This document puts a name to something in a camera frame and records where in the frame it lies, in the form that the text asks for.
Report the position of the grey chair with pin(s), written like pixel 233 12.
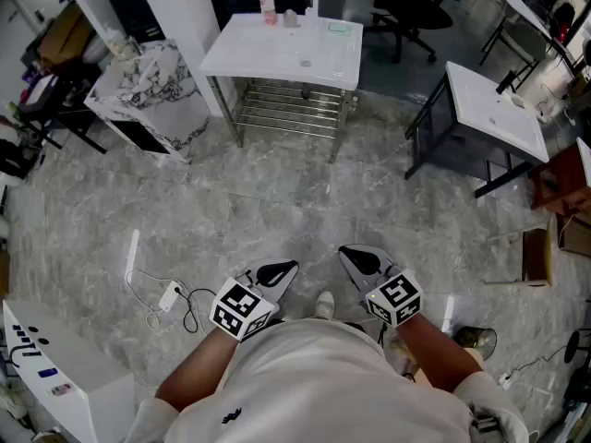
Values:
pixel 526 44

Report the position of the steel sink stand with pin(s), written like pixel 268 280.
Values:
pixel 339 127

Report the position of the dark drawer cabinet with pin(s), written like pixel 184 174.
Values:
pixel 134 7

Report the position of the white square sink top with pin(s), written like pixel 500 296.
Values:
pixel 489 109

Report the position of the black faucet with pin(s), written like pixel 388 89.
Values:
pixel 505 82

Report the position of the wooden frame chair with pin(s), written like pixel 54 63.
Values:
pixel 535 256

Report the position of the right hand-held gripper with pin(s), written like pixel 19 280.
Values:
pixel 394 298

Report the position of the black office chair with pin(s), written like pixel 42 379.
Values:
pixel 415 12

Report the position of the person's left forearm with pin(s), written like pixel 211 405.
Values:
pixel 198 367

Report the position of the large cardboard box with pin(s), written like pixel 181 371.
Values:
pixel 64 35

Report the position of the person's white shoe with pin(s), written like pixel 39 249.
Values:
pixel 325 305

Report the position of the metal sink drain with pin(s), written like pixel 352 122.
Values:
pixel 305 63

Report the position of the marble pattern cabinet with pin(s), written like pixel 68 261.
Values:
pixel 152 81

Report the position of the pink plastic bottle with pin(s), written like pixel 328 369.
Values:
pixel 268 12

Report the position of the person's right forearm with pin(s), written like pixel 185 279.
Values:
pixel 434 353

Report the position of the white power strip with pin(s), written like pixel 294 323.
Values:
pixel 168 297

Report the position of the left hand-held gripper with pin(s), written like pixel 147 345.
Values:
pixel 240 309

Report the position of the white cabinet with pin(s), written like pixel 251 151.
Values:
pixel 92 362

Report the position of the red-brown wooden stool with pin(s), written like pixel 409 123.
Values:
pixel 563 178

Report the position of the black side table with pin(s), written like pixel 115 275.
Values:
pixel 69 104

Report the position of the person's white shirt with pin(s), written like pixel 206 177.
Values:
pixel 314 376

